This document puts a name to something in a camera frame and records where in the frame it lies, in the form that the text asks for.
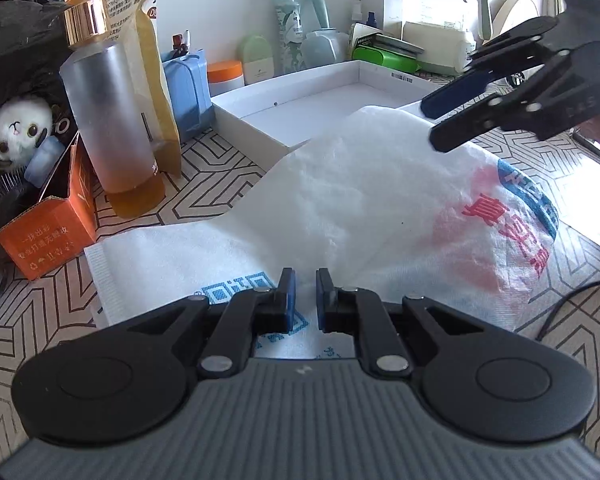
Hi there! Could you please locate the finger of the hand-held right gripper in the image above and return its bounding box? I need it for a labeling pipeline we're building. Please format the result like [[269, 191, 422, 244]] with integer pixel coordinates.
[[420, 16, 561, 119], [429, 49, 589, 154]]

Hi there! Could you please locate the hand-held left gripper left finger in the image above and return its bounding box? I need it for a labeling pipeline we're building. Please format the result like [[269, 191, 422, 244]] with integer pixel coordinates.
[[125, 268, 297, 379]]

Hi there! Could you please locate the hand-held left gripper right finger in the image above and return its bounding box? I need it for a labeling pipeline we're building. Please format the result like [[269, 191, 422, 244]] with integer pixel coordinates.
[[316, 267, 486, 379]]

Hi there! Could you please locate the white printed shopping bag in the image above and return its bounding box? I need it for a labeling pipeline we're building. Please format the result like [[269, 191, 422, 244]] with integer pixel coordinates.
[[84, 105, 561, 361]]

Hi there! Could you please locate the black garbage bag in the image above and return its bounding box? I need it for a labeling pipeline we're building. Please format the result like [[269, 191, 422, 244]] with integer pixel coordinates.
[[0, 0, 81, 117]]

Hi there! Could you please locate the green flat box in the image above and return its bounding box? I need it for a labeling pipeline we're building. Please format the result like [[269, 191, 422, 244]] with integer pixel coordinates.
[[352, 42, 434, 74]]

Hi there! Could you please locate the dark notebook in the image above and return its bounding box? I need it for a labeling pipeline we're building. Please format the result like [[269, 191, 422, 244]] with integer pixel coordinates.
[[350, 22, 425, 56]]

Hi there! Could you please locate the small blue dropper bottle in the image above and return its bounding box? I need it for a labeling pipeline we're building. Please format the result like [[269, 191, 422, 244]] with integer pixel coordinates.
[[351, 4, 379, 36]]

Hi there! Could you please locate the white carton box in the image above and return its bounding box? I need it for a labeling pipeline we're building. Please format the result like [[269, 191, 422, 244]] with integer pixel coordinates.
[[359, 0, 405, 39]]

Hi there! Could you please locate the translucent plastic container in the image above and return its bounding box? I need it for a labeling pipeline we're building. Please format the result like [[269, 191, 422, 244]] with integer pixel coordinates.
[[300, 29, 352, 69]]

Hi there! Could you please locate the white flat tablet box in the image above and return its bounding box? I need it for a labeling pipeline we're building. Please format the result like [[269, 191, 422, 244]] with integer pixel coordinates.
[[211, 59, 462, 164]]

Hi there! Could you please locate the grey-green handheld device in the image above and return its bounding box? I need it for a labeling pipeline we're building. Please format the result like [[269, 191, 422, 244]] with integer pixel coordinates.
[[305, 0, 331, 34]]

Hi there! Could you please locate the teal trigger spray bottle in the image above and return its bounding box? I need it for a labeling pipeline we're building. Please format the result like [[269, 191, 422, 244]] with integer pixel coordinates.
[[271, 0, 304, 76]]

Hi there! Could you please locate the pale green small container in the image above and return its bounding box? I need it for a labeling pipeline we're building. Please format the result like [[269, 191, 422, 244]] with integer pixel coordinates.
[[238, 35, 275, 86]]

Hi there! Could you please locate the blue storage container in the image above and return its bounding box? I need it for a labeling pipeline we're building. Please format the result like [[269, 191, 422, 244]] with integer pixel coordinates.
[[161, 49, 215, 144]]

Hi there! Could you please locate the jar with orange lid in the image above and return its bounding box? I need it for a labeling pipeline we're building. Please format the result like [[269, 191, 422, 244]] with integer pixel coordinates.
[[207, 60, 245, 97]]

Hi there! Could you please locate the frosted bottle with gold cap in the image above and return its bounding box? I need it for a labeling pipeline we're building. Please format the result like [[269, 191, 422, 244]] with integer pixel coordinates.
[[59, 1, 167, 220]]

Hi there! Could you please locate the orange cardboard box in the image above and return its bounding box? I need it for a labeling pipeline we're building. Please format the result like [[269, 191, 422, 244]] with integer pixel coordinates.
[[0, 130, 99, 281]]

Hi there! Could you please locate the light blue plastic piece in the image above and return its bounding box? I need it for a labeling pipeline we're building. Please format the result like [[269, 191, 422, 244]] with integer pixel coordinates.
[[24, 137, 64, 186]]

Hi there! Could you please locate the black hairbrush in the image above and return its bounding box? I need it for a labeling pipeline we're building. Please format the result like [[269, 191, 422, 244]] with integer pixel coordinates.
[[0, 169, 44, 231]]

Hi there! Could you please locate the panda plush toy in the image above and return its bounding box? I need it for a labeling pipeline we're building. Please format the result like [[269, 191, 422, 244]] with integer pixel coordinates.
[[0, 97, 56, 171]]

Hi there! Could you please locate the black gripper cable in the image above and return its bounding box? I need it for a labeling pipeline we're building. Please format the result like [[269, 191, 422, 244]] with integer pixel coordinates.
[[534, 274, 600, 342]]

